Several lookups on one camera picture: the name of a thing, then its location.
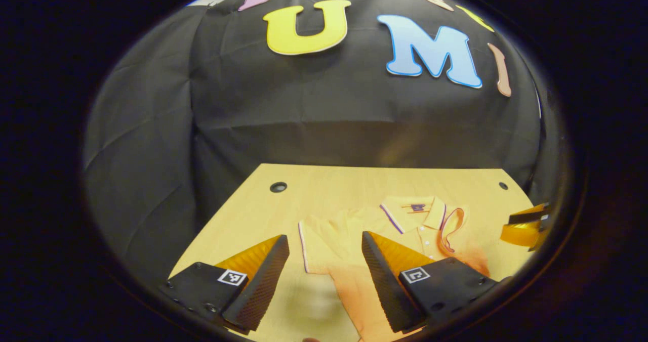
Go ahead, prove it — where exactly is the black backdrop cloth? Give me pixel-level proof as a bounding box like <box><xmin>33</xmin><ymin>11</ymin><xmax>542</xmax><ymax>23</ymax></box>
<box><xmin>83</xmin><ymin>0</ymin><xmax>562</xmax><ymax>282</ymax></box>

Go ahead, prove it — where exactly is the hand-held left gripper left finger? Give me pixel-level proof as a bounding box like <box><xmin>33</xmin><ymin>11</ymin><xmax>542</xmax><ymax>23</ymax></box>
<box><xmin>159</xmin><ymin>234</ymin><xmax>291</xmax><ymax>335</ymax></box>

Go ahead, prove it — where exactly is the orange T-shirt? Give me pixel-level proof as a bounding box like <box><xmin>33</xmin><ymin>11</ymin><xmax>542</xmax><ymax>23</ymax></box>
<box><xmin>298</xmin><ymin>195</ymin><xmax>493</xmax><ymax>342</ymax></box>

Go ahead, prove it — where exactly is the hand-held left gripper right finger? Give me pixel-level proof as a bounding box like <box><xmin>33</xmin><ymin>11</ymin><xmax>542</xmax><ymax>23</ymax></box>
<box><xmin>361</xmin><ymin>231</ymin><xmax>502</xmax><ymax>334</ymax></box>

